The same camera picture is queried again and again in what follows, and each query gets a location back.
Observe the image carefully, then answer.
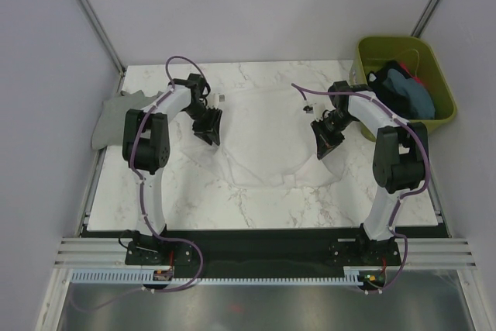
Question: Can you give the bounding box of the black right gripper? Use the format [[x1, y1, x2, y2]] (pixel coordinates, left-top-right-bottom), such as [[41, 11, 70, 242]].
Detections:
[[311, 111, 356, 160]]

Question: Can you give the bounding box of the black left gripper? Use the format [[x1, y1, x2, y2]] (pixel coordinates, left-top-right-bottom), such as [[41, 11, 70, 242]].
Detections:
[[183, 103, 222, 147]]

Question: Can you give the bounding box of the white t-shirt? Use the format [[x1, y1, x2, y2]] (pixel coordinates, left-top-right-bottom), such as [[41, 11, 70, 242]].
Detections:
[[179, 84, 349, 189]]

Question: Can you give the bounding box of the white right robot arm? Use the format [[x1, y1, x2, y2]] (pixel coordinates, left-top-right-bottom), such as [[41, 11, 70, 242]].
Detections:
[[311, 81, 430, 264]]

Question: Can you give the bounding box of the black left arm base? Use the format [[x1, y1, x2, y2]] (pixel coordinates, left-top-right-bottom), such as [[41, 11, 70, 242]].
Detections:
[[118, 229, 195, 267]]

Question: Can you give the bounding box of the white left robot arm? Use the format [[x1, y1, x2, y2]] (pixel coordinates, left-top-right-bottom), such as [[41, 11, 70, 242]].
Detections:
[[122, 73, 222, 235]]

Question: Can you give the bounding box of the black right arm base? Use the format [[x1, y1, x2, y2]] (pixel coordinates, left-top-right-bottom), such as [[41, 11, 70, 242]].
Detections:
[[329, 227, 401, 267]]

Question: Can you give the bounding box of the dark clothes pile in bin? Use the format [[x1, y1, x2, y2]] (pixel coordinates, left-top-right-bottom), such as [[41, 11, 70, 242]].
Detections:
[[366, 60, 436, 120]]

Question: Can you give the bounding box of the grey folded t-shirt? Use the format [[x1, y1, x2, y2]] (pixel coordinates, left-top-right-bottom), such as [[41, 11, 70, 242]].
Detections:
[[91, 90, 162, 150]]

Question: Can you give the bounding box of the olive green plastic bin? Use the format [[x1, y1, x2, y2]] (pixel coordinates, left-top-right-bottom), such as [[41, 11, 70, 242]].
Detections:
[[349, 36, 457, 132]]

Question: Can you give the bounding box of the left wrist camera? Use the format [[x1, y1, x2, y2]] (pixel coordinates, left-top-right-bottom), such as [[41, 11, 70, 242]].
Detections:
[[208, 93, 226, 108]]

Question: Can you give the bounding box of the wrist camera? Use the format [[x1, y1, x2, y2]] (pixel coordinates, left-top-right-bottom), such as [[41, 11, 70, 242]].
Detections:
[[208, 93, 226, 108], [303, 104, 314, 114]]

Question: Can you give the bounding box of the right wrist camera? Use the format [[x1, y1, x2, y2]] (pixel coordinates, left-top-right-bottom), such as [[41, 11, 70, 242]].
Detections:
[[303, 104, 314, 114]]

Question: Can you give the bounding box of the white slotted cable duct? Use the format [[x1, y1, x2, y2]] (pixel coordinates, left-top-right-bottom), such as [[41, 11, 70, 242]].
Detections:
[[70, 268, 363, 286]]

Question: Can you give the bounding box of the aluminium front frame rail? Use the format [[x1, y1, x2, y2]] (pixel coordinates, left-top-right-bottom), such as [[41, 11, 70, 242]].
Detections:
[[55, 238, 476, 269]]

